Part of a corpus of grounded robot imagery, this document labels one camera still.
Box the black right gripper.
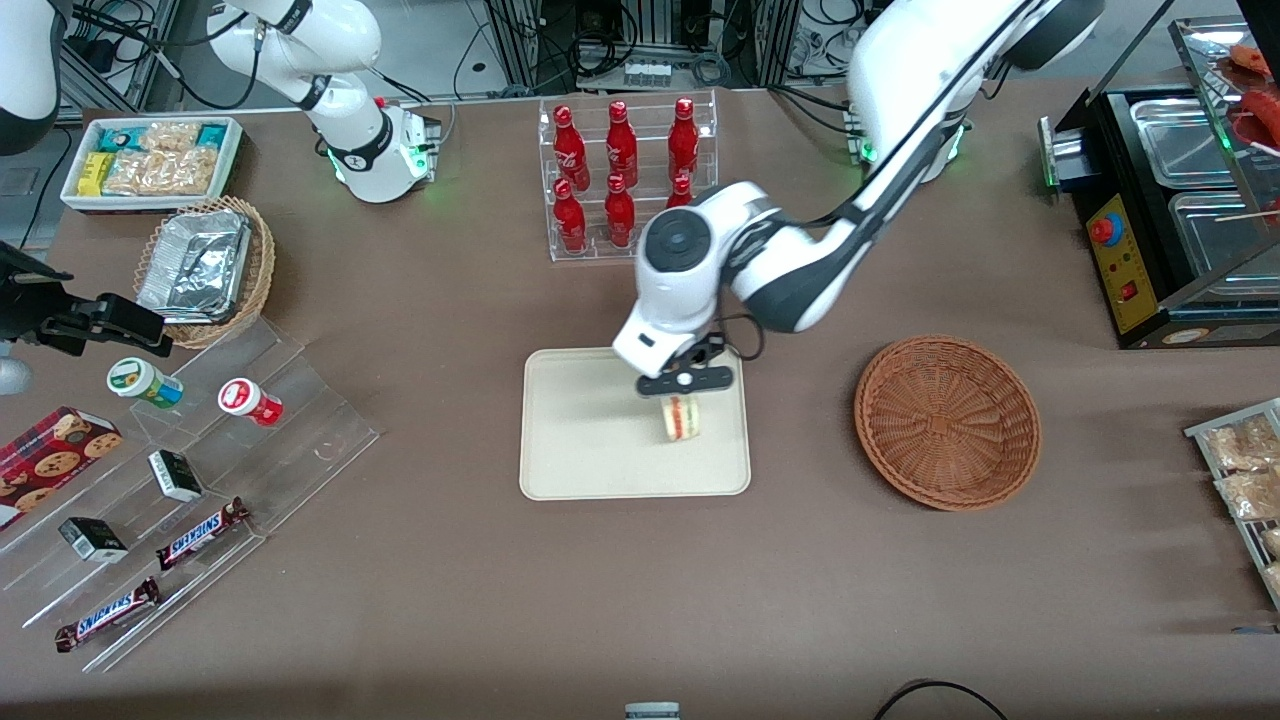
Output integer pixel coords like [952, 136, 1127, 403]
[0, 240, 173, 358]

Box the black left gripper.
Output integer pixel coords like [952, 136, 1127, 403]
[637, 335, 735, 399]

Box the sandwich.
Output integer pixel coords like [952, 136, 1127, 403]
[657, 394, 702, 442]

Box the cream plastic tray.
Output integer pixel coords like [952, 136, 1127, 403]
[519, 347, 752, 501]

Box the light wicker basket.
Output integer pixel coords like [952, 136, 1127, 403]
[133, 196, 276, 350]

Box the brown wicker basket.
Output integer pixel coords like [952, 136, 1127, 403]
[854, 334, 1042, 512]

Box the green sunflower lidded jar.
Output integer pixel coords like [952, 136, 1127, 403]
[107, 357, 185, 410]

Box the aluminium foil container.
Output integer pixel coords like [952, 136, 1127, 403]
[137, 208, 252, 324]

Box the white plastic snack bin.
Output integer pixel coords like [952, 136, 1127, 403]
[60, 116, 244, 214]

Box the red chocolate chip cookie box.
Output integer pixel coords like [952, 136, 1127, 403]
[0, 406, 123, 531]

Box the clear acrylic bottle rack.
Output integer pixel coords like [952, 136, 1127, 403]
[538, 88, 721, 264]

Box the red lidded jar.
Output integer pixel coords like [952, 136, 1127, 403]
[218, 378, 284, 428]

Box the small dark green box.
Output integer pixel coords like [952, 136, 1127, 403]
[148, 450, 204, 503]
[58, 517, 129, 564]

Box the clear bag of crackers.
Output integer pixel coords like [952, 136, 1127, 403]
[142, 121, 204, 154]
[103, 148, 221, 197]

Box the Snickers chocolate bar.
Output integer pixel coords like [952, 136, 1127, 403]
[55, 577, 162, 653]
[156, 497, 251, 571]

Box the clear acrylic stepped display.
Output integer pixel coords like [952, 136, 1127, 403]
[0, 315, 383, 674]

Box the black food warmer machine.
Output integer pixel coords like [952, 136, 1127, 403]
[1038, 14, 1280, 351]

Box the steel food pan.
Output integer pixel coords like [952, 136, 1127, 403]
[1130, 97, 1241, 189]
[1168, 190, 1280, 283]

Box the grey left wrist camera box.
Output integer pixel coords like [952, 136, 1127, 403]
[612, 318, 691, 379]

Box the black cable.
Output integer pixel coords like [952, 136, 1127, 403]
[873, 680, 1009, 720]
[70, 0, 331, 111]

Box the grey wire snack tray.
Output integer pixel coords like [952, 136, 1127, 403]
[1184, 398, 1280, 611]

